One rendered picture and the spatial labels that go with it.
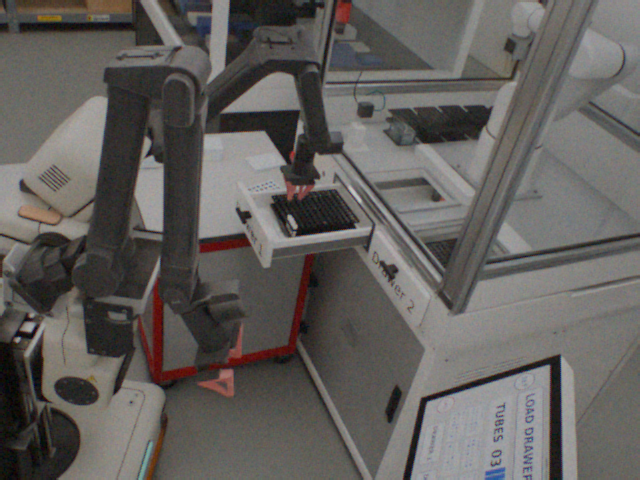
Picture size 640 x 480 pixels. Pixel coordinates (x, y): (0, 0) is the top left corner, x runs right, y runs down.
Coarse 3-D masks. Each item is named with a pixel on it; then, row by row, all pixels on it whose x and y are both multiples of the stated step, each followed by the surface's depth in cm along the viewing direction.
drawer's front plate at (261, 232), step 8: (240, 184) 187; (240, 192) 186; (248, 192) 184; (240, 200) 187; (248, 200) 181; (240, 208) 188; (248, 208) 181; (256, 208) 178; (256, 216) 176; (256, 224) 176; (264, 224) 173; (248, 232) 184; (256, 232) 177; (264, 232) 171; (264, 240) 171; (272, 240) 169; (256, 248) 179; (264, 248) 172; (264, 256) 173; (264, 264) 174
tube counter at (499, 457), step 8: (504, 448) 103; (488, 456) 104; (496, 456) 103; (504, 456) 102; (488, 464) 103; (496, 464) 101; (504, 464) 100; (488, 472) 101; (496, 472) 100; (504, 472) 99
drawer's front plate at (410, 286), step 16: (384, 240) 177; (368, 256) 185; (384, 256) 176; (384, 272) 178; (400, 272) 170; (400, 288) 171; (416, 288) 163; (400, 304) 172; (416, 304) 164; (416, 320) 165
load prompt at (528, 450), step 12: (528, 396) 109; (540, 396) 107; (528, 408) 107; (540, 408) 105; (516, 420) 106; (528, 420) 104; (540, 420) 103; (516, 432) 104; (528, 432) 102; (540, 432) 101; (516, 444) 102; (528, 444) 100; (540, 444) 99; (516, 456) 100; (528, 456) 98; (540, 456) 97; (516, 468) 98; (528, 468) 97; (540, 468) 95
